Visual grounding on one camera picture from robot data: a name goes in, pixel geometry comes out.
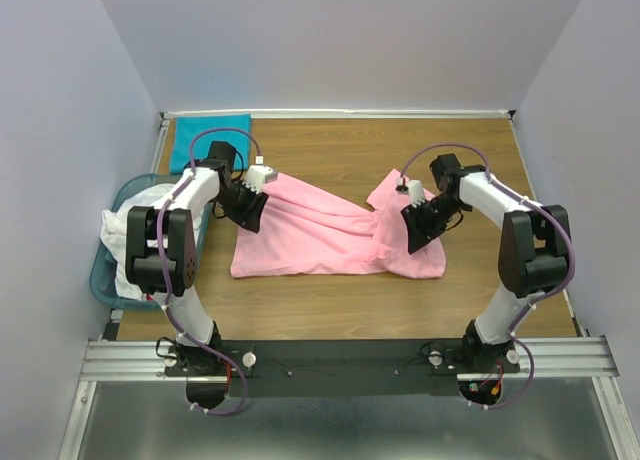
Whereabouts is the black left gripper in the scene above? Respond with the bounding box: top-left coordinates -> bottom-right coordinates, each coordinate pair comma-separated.
214,179 -> 269,233

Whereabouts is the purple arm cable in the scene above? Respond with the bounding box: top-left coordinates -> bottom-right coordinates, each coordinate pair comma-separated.
397,143 -> 574,411
157,127 -> 266,417

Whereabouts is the folded teal t-shirt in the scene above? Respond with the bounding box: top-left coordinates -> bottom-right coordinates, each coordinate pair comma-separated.
169,114 -> 251,175

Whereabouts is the pink t-shirt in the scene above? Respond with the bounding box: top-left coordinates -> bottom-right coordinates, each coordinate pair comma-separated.
230,169 -> 446,279

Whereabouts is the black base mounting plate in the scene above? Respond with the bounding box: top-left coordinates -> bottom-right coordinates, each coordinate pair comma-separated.
155,337 -> 520,414

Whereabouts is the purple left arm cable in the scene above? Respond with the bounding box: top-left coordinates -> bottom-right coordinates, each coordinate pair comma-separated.
157,127 -> 266,417

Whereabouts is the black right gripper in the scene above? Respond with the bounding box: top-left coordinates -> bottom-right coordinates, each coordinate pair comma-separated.
400,194 -> 466,254

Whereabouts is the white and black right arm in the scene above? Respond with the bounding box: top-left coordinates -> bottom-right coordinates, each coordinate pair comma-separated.
396,154 -> 575,372

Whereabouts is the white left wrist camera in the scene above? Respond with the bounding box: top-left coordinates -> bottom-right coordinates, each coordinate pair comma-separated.
242,165 -> 278,193

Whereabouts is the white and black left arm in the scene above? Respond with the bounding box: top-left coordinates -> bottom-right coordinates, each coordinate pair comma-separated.
124,141 -> 278,375

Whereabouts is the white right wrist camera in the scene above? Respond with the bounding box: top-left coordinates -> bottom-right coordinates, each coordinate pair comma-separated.
396,177 -> 426,207

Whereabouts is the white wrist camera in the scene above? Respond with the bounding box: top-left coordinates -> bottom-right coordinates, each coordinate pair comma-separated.
396,177 -> 426,207
242,165 -> 278,193

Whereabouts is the aluminium front rail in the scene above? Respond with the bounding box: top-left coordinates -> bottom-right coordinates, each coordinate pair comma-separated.
80,337 -> 619,381

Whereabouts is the white t-shirt in basket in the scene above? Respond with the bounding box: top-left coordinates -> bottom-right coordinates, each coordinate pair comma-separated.
99,182 -> 211,301

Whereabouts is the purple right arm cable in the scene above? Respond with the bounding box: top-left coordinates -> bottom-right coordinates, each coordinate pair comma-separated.
397,143 -> 574,411

